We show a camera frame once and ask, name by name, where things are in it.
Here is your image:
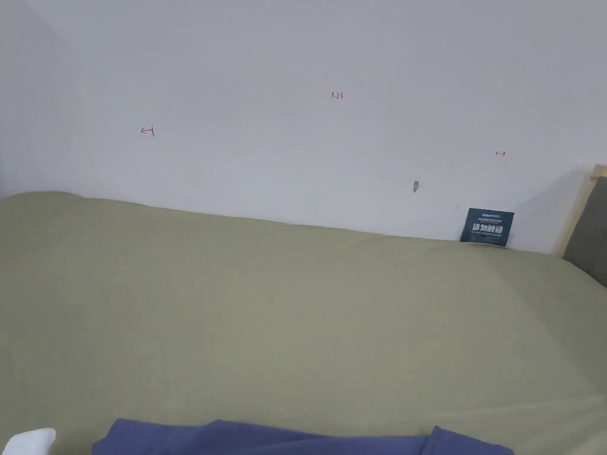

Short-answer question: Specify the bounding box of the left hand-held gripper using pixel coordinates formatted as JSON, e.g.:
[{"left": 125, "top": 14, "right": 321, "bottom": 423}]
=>
[{"left": 0, "top": 427, "right": 57, "bottom": 455}]

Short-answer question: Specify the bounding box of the dark blue shirt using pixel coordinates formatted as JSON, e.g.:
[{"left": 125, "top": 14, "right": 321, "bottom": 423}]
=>
[{"left": 91, "top": 418, "right": 515, "bottom": 455}]

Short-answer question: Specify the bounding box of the bed with pale green sheet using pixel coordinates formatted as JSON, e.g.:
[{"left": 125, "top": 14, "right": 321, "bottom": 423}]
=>
[{"left": 0, "top": 191, "right": 607, "bottom": 455}]

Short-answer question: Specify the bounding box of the dark blue sign card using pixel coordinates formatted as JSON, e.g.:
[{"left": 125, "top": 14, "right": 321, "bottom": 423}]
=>
[{"left": 459, "top": 207, "right": 516, "bottom": 247}]

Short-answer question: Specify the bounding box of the grey padded headboard wooden frame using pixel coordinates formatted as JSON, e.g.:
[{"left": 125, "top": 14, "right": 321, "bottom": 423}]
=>
[{"left": 561, "top": 164, "right": 607, "bottom": 289}]

